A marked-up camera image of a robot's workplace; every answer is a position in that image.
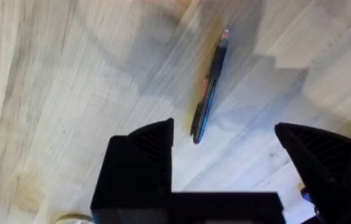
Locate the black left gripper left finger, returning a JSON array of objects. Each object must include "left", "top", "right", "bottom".
[{"left": 90, "top": 118, "right": 175, "bottom": 224}]

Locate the black and blue pen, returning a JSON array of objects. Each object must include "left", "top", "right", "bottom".
[{"left": 190, "top": 27, "right": 230, "bottom": 145}]

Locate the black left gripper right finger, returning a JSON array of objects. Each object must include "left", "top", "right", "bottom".
[{"left": 274, "top": 122, "right": 351, "bottom": 224}]

